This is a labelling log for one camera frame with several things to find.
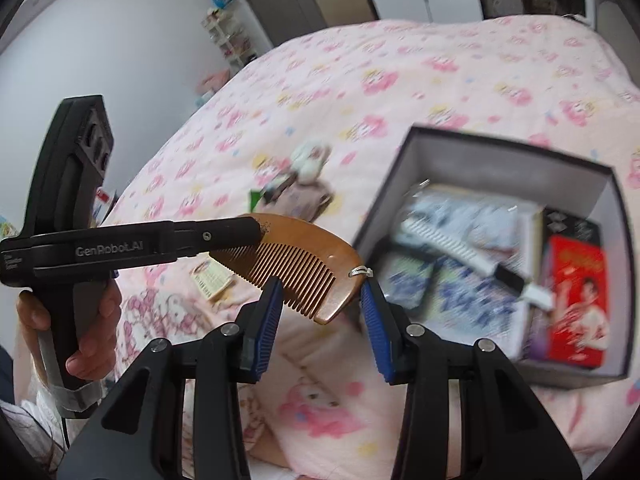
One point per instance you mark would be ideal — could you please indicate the brown wooden comb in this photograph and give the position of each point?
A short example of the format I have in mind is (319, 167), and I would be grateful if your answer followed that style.
(310, 245)

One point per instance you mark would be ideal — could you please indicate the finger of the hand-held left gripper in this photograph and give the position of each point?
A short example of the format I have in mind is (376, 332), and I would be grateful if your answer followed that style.
(220, 235)

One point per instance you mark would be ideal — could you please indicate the person's left hand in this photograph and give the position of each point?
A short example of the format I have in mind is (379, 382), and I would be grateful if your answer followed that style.
(109, 310)

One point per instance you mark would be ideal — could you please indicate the white plush toy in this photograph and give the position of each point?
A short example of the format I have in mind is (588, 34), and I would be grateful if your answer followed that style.
(310, 157)

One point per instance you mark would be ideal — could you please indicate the white cluttered shelf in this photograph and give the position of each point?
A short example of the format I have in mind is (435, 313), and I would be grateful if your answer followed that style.
(227, 30)

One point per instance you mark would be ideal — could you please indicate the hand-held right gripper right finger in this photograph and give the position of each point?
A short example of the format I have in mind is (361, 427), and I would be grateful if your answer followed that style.
(377, 330)

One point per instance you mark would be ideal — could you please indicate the person's left forearm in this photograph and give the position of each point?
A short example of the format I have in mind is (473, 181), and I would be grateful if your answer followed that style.
(27, 422)

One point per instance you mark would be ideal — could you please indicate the pink beige cloth pouch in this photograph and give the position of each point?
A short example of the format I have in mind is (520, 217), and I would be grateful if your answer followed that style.
(300, 197)

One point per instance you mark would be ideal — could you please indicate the red printed packet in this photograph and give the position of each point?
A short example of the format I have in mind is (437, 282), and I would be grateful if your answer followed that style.
(575, 310)

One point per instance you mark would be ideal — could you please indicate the green foil packet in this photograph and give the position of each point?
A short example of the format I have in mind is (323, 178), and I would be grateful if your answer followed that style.
(257, 200)

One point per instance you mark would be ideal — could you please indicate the white plastic comb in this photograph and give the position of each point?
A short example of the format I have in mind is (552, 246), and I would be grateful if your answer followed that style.
(450, 245)

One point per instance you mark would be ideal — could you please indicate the blue white patterned packet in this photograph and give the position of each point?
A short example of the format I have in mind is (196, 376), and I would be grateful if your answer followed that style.
(470, 220)
(475, 310)
(407, 280)

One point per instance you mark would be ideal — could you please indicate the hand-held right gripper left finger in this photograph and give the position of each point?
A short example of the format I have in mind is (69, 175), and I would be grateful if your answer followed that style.
(265, 325)

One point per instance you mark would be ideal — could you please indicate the dark door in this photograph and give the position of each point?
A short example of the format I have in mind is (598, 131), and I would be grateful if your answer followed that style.
(280, 0)

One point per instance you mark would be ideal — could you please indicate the black patterned small box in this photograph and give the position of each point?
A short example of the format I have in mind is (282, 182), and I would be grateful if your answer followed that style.
(570, 225)

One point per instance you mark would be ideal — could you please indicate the black cardboard box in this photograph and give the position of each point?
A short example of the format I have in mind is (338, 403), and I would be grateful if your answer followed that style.
(480, 160)

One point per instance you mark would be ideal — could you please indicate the small printed paper packet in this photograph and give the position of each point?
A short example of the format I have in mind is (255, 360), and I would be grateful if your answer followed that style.
(212, 280)

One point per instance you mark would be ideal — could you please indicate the pink printed blanket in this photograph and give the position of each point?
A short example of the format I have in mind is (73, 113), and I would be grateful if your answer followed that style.
(400, 85)

